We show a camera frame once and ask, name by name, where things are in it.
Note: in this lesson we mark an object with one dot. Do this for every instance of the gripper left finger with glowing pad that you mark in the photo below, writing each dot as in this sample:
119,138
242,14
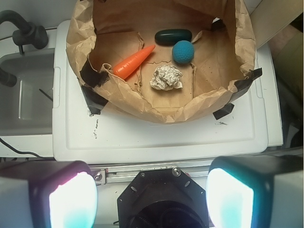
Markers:
47,194

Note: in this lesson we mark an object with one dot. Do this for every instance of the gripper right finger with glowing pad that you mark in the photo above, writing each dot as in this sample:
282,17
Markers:
260,191

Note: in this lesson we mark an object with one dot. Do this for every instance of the orange plastic carrot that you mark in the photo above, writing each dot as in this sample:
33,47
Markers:
125,68

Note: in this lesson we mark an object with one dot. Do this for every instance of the white plastic bin lid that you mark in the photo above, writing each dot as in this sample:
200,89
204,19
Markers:
113,137

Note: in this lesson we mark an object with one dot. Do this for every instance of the grey plastic tub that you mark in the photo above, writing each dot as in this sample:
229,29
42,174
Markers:
26,108

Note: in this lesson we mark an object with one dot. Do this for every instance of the crumpled white paper ball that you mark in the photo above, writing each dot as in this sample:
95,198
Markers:
166,77

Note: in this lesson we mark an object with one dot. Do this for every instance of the blue knitted ball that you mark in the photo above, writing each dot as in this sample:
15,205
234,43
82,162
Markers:
183,52

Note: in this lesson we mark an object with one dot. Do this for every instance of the black pipe fixture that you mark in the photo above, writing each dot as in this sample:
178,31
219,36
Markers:
27,33

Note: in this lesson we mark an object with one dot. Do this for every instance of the dark green oblong object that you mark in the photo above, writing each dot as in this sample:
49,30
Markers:
170,37

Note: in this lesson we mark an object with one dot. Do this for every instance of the brown paper bag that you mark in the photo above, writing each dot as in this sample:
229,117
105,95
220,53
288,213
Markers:
104,32

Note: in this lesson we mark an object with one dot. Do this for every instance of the aluminium rail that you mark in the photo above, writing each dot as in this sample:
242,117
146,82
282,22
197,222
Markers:
119,173

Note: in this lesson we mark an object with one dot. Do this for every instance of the black octagonal mount plate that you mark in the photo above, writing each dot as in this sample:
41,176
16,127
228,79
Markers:
163,201

